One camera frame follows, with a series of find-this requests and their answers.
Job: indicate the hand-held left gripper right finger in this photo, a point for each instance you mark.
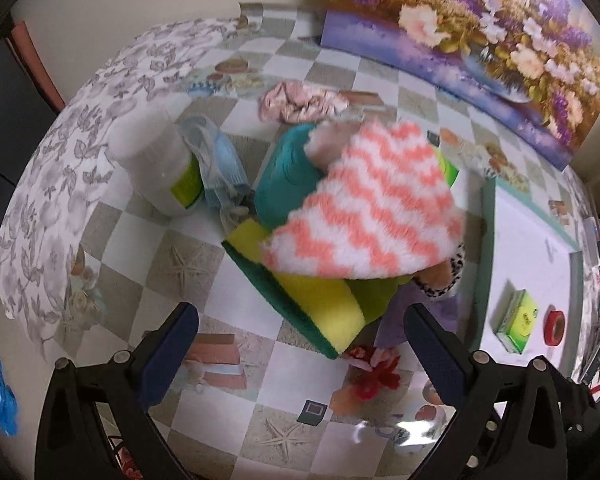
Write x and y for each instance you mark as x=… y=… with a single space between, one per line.
x=432 y=355

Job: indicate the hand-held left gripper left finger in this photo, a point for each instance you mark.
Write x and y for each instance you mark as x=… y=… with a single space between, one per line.
x=172 y=340

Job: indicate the purple cloth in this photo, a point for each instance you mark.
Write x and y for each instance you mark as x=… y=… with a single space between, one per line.
x=395 y=320

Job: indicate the red pink pipe-cleaner flower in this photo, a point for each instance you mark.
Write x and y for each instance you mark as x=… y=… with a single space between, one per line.
x=375 y=380

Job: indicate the leopard print scrunchie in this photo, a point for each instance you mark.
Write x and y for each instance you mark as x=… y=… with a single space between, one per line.
x=447 y=275

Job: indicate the yellow green sponge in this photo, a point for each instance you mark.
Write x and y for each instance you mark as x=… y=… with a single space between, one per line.
x=310 y=300

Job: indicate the white tray with teal rim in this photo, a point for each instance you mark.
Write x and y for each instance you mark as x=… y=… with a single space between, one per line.
x=525 y=240

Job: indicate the pink white zigzag cloth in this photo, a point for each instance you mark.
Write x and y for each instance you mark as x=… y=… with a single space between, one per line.
x=370 y=210

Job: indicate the checked tablecloth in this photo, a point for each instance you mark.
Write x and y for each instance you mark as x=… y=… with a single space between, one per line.
x=190 y=255

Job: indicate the green tissue packet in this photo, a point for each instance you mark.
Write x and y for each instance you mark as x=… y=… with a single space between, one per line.
x=517 y=320
x=447 y=172

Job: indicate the red tape roll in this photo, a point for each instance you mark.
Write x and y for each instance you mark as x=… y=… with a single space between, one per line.
x=554 y=327

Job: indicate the white plastic bottle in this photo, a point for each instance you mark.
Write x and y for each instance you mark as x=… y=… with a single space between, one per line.
x=150 y=160

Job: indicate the blue face mask pack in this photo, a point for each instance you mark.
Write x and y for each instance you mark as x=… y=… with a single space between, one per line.
x=220 y=160

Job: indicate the teal zip pouch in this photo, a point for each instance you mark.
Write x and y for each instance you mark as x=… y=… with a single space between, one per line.
x=280 y=180

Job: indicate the grey floral tablecloth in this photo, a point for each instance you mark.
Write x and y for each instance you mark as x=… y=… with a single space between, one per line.
x=80 y=125

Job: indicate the pink scrunchie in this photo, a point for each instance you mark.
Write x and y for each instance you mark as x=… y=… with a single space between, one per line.
x=290 y=100

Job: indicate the dark cabinet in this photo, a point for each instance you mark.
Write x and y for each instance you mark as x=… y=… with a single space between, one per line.
x=10 y=125

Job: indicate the flower painting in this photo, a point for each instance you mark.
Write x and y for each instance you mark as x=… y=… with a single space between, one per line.
x=480 y=35

